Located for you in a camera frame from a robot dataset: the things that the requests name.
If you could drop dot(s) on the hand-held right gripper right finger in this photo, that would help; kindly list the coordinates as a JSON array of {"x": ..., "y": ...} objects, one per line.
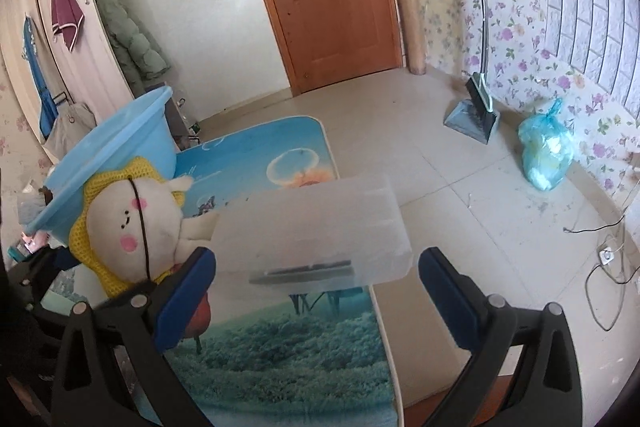
[{"x": 447, "y": 302}]

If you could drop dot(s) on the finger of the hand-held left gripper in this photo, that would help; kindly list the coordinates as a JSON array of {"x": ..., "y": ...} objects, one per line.
[{"x": 47, "y": 263}]

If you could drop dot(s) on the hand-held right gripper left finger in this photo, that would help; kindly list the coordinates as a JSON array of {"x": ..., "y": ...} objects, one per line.
[{"x": 182, "y": 302}]

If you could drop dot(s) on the yellow and white plush toy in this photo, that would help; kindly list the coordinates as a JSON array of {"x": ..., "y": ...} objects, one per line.
[{"x": 125, "y": 227}]

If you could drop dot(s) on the light blue plastic basin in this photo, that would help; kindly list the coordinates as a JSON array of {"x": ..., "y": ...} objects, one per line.
[{"x": 125, "y": 142}]

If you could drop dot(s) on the clear plastic box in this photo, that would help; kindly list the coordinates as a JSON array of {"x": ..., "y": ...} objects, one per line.
[{"x": 320, "y": 227}]

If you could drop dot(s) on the beige cloth bag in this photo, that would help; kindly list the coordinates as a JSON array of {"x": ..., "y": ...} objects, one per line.
[{"x": 72, "y": 127}]

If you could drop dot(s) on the blue garment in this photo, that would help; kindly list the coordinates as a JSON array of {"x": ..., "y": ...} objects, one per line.
[{"x": 42, "y": 92}]

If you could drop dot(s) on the blue plastic trash bag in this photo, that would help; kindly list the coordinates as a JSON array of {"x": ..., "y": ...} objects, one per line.
[{"x": 545, "y": 152}]

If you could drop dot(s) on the grey dustpan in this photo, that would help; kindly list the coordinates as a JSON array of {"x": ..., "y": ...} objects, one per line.
[{"x": 470, "y": 119}]

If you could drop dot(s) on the green padded coat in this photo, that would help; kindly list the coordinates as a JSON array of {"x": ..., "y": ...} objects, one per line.
[{"x": 130, "y": 32}]

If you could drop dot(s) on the maroon towel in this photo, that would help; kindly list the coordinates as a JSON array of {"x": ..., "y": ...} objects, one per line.
[{"x": 65, "y": 12}]

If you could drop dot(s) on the beige wardrobe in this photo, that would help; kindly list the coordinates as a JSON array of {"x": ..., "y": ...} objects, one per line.
[{"x": 30, "y": 7}]

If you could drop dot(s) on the broom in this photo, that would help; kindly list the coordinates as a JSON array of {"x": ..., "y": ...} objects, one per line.
[{"x": 484, "y": 32}]

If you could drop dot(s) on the white brick wall panel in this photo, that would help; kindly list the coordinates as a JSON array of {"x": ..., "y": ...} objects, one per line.
[{"x": 595, "y": 7}]

